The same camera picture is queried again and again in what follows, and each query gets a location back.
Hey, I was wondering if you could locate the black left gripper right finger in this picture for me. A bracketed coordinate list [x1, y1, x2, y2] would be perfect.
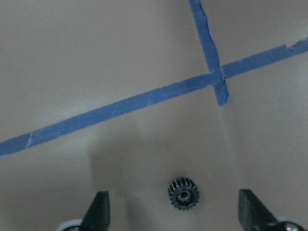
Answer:
[238, 189, 282, 231]

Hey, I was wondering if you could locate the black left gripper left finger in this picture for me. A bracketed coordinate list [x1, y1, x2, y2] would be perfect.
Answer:
[80, 191, 111, 231]

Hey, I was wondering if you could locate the small black bearing gear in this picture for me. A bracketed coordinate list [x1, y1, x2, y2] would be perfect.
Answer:
[168, 177, 200, 211]

